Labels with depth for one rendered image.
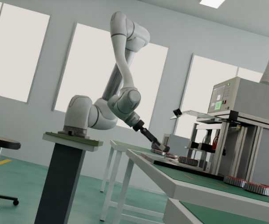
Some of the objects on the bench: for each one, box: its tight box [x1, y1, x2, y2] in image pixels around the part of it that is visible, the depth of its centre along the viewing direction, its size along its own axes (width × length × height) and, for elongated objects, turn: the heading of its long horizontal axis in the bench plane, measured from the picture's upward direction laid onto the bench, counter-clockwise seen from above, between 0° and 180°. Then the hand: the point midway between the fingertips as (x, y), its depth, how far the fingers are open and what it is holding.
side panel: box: [245, 126, 269, 196], centre depth 200 cm, size 28×3×32 cm, turn 170°
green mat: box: [150, 164, 269, 206], centre depth 166 cm, size 94×61×1 cm, turn 170°
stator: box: [223, 175, 247, 188], centre depth 183 cm, size 11×11×4 cm
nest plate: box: [172, 160, 204, 171], centre depth 216 cm, size 15×15×1 cm
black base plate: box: [141, 152, 225, 181], centre depth 228 cm, size 47×64×2 cm
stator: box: [178, 156, 198, 167], centre depth 217 cm, size 11×11×4 cm
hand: (160, 146), depth 229 cm, fingers closed on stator, 11 cm apart
